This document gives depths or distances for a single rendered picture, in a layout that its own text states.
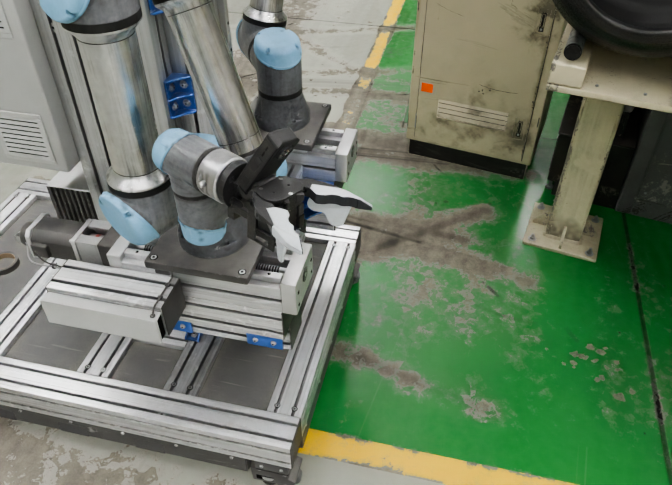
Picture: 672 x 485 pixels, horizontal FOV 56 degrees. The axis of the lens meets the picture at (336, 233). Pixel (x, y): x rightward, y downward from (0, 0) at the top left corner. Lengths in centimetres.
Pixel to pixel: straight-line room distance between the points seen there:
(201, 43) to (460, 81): 174
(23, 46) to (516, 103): 184
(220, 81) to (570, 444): 140
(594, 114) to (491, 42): 54
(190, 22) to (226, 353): 102
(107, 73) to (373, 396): 127
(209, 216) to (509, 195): 187
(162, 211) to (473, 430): 115
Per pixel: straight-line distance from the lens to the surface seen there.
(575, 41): 178
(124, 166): 111
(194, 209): 103
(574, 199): 244
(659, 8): 202
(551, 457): 193
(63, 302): 145
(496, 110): 269
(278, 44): 162
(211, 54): 106
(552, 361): 213
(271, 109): 167
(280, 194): 87
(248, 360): 178
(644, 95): 185
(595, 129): 229
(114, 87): 104
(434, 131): 280
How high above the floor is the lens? 160
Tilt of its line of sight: 41 degrees down
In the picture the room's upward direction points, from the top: straight up
